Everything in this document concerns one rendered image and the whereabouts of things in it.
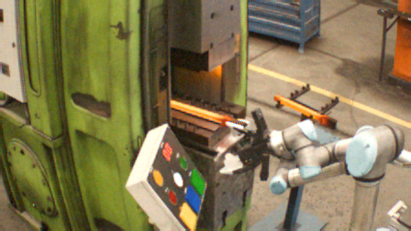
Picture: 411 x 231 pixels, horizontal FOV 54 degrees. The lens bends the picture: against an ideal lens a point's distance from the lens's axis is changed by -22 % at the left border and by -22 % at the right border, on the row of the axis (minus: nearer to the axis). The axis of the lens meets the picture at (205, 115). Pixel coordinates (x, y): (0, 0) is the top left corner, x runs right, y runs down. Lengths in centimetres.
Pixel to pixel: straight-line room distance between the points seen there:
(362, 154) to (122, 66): 96
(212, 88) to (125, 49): 79
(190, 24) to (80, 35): 48
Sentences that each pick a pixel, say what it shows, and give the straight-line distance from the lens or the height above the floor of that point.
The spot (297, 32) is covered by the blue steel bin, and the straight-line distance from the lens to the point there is 571.
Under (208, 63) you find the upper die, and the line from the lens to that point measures 191.
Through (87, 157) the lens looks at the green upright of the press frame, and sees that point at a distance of 226.
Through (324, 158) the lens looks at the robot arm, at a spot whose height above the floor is 119.
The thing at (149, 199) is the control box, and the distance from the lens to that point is 150.
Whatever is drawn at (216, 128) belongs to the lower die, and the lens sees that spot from 211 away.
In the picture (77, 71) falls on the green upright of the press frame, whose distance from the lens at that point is 206.
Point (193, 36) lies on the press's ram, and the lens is 185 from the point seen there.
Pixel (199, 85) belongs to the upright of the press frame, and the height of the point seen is 100.
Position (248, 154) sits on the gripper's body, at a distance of 163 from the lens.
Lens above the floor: 207
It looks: 29 degrees down
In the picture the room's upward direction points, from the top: straight up
